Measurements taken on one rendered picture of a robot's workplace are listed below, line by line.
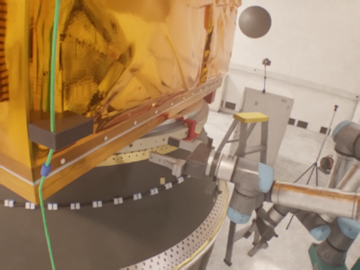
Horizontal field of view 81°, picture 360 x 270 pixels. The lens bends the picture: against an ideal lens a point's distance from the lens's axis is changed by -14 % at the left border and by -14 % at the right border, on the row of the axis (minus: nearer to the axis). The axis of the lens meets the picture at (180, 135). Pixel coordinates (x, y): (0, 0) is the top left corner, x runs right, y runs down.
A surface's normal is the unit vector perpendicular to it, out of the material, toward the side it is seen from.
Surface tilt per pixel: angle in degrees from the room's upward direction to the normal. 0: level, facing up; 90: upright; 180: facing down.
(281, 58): 90
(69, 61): 88
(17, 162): 91
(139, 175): 62
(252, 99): 90
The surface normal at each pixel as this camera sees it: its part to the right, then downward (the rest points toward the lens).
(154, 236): 0.63, -0.10
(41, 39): 0.62, 0.37
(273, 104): -0.32, 0.30
